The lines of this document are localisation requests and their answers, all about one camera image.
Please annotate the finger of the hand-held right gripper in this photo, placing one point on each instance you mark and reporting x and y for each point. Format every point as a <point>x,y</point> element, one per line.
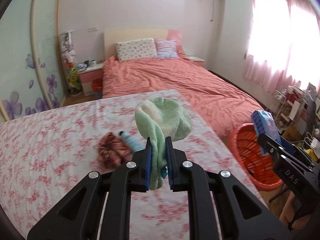
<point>291,148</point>
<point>268,143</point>

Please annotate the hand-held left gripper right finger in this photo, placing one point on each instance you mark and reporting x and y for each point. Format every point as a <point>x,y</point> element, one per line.
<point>170,162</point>

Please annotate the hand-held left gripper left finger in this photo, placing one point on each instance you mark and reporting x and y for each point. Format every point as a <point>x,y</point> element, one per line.
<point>149,162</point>

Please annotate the blue white tissue pack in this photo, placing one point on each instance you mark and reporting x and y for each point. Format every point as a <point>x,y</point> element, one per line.
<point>265,122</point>

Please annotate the orange plastic laundry basket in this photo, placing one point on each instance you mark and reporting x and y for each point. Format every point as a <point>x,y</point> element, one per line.
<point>246,150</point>

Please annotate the light green towel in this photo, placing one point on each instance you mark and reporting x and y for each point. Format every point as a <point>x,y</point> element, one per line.
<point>162,118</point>

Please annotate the person's right hand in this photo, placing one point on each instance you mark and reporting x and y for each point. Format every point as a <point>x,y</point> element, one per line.
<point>291,217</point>

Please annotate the light blue sock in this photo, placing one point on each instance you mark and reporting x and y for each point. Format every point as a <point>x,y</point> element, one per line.
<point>131,141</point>

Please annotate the red patterned scrunchie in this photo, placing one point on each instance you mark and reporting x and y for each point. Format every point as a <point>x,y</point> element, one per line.
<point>113,150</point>

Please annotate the cluttered storage shelf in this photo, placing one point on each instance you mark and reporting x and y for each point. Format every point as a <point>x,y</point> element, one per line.
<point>300,105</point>

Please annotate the bed with salmon duvet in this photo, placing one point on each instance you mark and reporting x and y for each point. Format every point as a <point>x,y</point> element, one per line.
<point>175,80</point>

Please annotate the small red bin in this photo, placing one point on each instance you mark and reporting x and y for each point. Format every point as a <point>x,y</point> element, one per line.
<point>97,87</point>

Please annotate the floral red white tablecloth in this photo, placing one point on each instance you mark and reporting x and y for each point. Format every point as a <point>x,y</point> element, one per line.
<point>50,142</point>

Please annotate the pink curtain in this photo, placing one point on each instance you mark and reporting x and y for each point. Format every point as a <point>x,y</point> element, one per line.
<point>280,42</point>

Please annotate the pink white nightstand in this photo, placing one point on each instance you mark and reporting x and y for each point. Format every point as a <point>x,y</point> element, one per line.
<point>87,80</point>
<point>196,60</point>

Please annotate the floral white pillow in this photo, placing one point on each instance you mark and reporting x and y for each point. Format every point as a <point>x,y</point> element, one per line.
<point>136,50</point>

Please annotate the green plush toy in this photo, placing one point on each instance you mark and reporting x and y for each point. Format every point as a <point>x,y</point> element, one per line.
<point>73,77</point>

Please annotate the pink striped pillow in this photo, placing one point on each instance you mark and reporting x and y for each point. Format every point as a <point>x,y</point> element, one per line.
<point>166,48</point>

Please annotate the beige pink headboard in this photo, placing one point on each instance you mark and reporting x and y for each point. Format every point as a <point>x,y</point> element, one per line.
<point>130,33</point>

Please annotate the plush toy display case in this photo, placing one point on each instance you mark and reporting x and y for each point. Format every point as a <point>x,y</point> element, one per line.
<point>68,46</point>

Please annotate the wardrobe with floral glass doors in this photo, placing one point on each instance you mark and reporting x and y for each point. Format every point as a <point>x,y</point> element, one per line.
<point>27,55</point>

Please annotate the white wall outlet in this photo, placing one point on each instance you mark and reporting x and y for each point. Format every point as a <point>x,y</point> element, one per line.
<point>92,29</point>

